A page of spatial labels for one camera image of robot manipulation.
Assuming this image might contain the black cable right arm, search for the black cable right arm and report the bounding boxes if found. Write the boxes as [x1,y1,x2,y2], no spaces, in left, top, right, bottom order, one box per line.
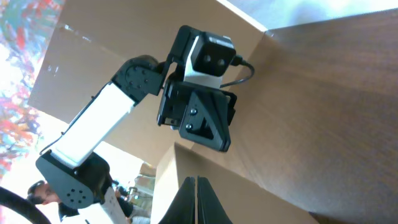
[0,185,52,224]

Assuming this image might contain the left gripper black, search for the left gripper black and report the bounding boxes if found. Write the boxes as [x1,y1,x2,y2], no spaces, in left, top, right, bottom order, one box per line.
[157,80,237,152]

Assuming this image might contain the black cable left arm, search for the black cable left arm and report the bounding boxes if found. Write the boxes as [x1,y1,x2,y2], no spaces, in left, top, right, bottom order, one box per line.
[219,54,256,90]

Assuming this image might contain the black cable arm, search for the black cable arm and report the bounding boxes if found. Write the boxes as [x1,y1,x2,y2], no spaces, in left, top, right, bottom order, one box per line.
[219,54,256,90]
[0,185,52,224]

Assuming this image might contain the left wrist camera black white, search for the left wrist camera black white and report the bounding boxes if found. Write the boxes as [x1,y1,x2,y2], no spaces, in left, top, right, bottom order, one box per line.
[183,32,236,89]

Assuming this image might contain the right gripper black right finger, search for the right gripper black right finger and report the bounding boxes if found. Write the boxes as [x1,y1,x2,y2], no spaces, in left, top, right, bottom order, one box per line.
[197,176,232,224]

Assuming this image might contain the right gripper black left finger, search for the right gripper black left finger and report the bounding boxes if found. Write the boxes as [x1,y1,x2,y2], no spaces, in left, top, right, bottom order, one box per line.
[159,177,195,224]

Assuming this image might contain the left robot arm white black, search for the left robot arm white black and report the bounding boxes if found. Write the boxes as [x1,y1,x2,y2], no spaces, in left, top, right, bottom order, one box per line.
[35,26,236,223]

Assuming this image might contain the person in background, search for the person in background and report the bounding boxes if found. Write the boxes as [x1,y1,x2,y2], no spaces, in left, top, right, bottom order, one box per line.
[26,180,79,222]

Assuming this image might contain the brown cardboard box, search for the brown cardboard box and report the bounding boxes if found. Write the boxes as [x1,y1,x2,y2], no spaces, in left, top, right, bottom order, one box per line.
[29,1,397,223]

